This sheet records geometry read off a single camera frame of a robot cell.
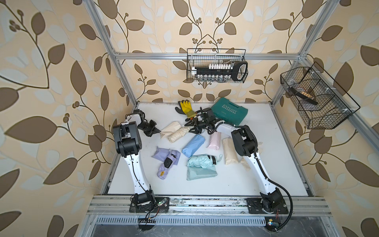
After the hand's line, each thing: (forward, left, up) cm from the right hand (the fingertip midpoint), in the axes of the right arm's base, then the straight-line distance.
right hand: (186, 126), depth 102 cm
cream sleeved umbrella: (-21, -27, -1) cm, 35 cm away
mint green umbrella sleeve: (-31, -4, -2) cm, 32 cm away
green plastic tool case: (+11, -32, +1) cm, 34 cm away
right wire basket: (-10, -70, +30) cm, 77 cm away
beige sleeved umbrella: (+2, +10, -2) cm, 10 cm away
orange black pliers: (+8, -2, -2) cm, 9 cm away
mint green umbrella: (-26, -11, 0) cm, 28 cm away
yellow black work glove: (+19, +1, -1) cm, 19 cm away
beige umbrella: (-6, +5, 0) cm, 8 cm away
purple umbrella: (-25, +10, 0) cm, 27 cm away
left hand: (0, +20, 0) cm, 20 cm away
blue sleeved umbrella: (-15, -5, -2) cm, 15 cm away
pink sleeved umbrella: (-11, -19, -1) cm, 22 cm away
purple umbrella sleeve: (-19, +14, -2) cm, 24 cm away
